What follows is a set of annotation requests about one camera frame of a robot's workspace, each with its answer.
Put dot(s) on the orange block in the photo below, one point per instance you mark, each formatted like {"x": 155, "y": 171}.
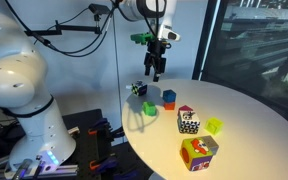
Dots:
{"x": 169, "y": 106}

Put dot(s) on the orange blue clamp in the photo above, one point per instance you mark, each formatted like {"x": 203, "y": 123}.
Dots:
{"x": 102, "y": 165}
{"x": 99, "y": 126}

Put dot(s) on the lime yellow block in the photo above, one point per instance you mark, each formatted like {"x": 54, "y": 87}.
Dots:
{"x": 214, "y": 126}

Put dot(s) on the window frame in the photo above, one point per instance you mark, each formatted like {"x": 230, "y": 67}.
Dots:
{"x": 204, "y": 40}

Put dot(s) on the black perforated base board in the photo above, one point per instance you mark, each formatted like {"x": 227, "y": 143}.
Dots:
{"x": 80, "y": 146}

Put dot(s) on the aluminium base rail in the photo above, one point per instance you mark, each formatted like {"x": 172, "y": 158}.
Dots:
{"x": 64, "y": 170}

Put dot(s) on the small gray block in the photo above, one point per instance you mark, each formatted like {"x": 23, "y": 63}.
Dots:
{"x": 212, "y": 144}

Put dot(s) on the black exterior camera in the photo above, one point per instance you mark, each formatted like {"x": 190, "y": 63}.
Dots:
{"x": 99, "y": 9}

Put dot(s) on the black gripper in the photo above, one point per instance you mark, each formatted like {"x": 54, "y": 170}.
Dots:
{"x": 155, "y": 55}

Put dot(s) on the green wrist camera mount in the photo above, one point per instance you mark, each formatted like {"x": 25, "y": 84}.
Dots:
{"x": 142, "y": 38}

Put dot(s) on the blue block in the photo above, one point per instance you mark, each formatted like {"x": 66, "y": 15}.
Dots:
{"x": 169, "y": 96}

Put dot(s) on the zebra print soft cube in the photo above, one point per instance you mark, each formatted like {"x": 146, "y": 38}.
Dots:
{"x": 139, "y": 88}

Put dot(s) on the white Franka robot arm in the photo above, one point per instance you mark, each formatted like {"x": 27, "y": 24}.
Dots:
{"x": 17, "y": 83}

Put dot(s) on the magenta block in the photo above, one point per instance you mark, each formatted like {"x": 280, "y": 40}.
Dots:
{"x": 185, "y": 108}

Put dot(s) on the black camera mounting bar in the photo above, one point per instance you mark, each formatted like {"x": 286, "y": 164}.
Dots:
{"x": 67, "y": 29}

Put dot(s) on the green block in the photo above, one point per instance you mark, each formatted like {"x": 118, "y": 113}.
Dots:
{"x": 149, "y": 109}

